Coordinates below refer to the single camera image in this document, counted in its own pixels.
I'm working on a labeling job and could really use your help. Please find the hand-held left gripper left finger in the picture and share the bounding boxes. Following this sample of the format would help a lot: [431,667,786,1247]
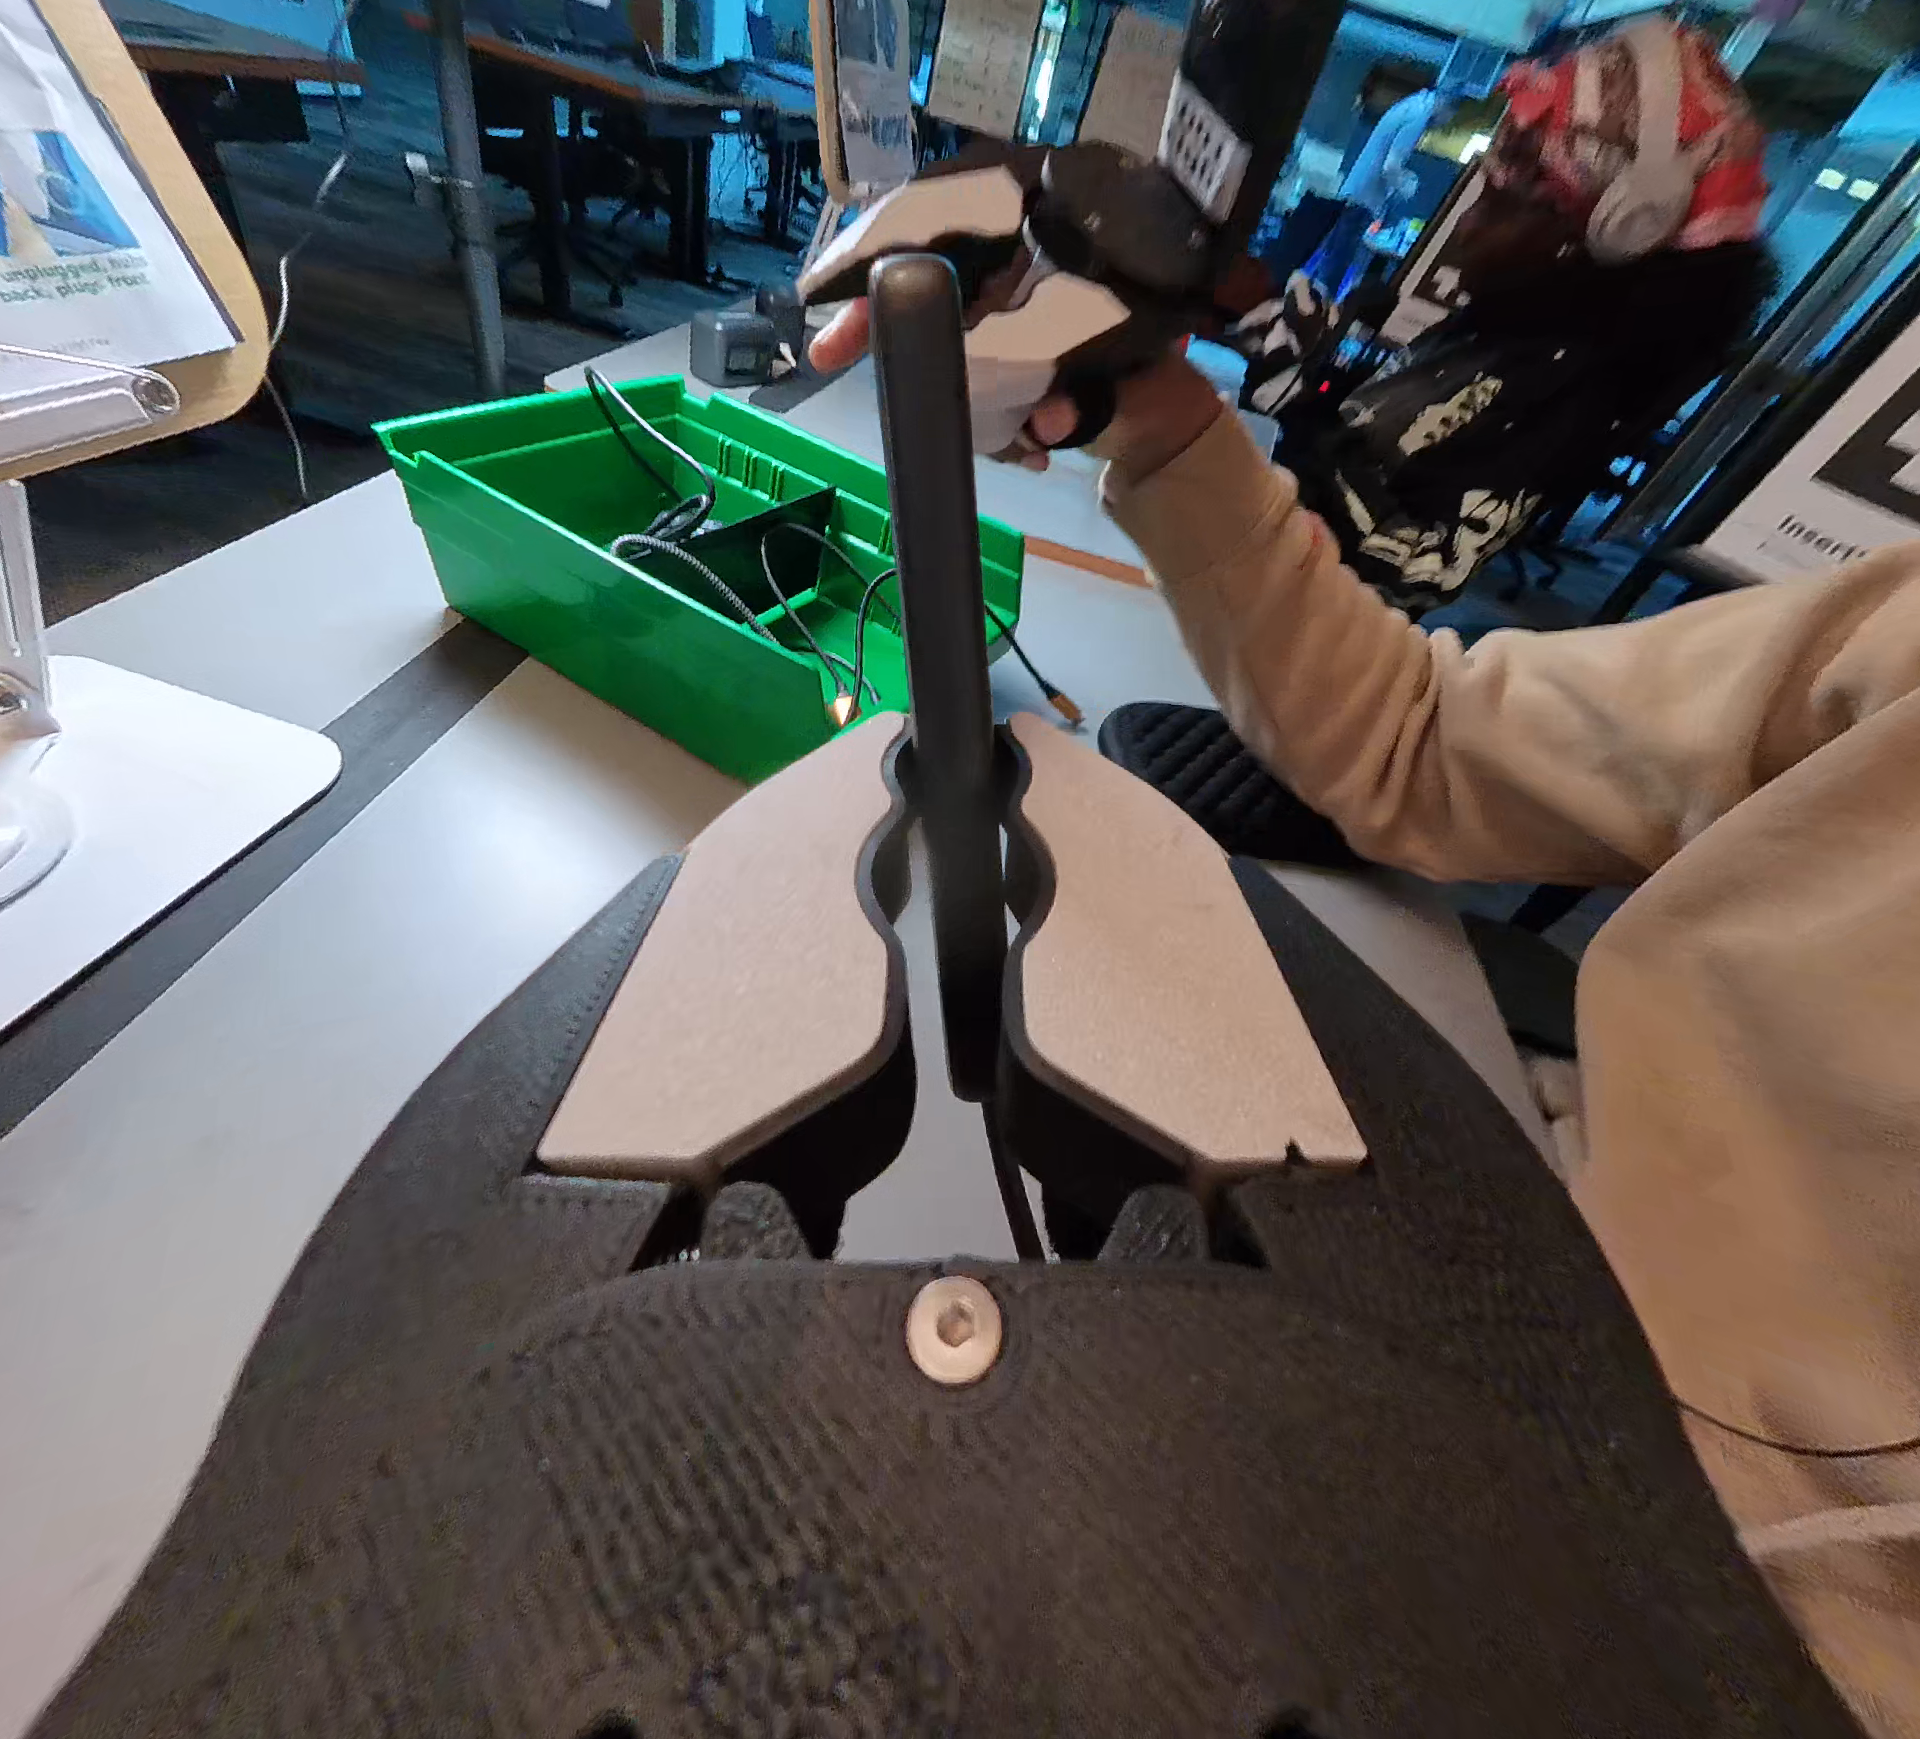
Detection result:
[535,713,917,1247]

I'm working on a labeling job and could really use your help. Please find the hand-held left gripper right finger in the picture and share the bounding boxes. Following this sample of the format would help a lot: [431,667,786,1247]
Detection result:
[1002,713,1370,1238]

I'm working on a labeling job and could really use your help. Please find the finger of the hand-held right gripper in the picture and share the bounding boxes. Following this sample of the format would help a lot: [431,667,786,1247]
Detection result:
[960,267,1136,372]
[791,152,1052,308]

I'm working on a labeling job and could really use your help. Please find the green plastic bin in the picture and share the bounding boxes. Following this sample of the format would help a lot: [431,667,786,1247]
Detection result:
[371,375,1029,785]

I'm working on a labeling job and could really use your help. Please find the person's right forearm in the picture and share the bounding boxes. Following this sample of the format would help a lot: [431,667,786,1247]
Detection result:
[1102,397,1698,890]

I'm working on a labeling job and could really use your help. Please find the person's right hand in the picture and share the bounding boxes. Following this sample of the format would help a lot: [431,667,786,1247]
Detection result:
[808,299,1229,492]

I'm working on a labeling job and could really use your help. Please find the wooden notice board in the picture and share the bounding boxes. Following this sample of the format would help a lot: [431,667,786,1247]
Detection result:
[1080,10,1191,154]
[927,0,1052,141]

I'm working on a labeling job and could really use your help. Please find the black textured wrist rest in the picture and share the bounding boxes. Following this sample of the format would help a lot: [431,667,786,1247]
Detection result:
[1097,702,1374,872]

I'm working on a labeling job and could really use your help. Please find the small grey device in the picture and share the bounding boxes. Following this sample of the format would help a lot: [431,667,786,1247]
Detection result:
[686,307,804,391]

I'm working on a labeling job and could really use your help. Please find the orange tape strip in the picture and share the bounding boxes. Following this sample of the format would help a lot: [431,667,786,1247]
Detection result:
[1024,537,1159,590]

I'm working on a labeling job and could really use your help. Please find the dark office desk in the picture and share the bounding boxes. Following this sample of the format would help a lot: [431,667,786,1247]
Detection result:
[465,28,759,323]

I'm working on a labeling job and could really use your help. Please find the black bin divider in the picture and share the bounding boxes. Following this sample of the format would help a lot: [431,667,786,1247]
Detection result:
[645,490,841,616]

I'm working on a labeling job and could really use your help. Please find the white lamp stand base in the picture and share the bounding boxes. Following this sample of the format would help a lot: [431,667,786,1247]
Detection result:
[0,479,345,1041]

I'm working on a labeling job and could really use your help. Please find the person's cream hoodie torso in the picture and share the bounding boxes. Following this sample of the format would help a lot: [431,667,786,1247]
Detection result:
[1559,539,1920,1739]

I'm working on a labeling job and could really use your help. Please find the wooden clipboard with paper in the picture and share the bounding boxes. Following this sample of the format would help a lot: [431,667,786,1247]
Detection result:
[0,0,273,482]

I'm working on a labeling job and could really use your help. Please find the white sign black marker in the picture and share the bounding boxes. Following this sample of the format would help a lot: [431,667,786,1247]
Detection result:
[1701,315,1920,590]

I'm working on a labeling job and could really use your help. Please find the thin cable orange plug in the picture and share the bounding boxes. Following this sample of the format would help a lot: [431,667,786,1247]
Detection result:
[758,522,876,726]
[855,569,1084,730]

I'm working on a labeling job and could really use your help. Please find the thin black cable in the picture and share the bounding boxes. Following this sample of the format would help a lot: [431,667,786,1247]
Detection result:
[581,367,722,527]

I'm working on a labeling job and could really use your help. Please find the grey braided cable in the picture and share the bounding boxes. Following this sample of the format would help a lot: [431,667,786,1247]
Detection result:
[607,496,789,649]

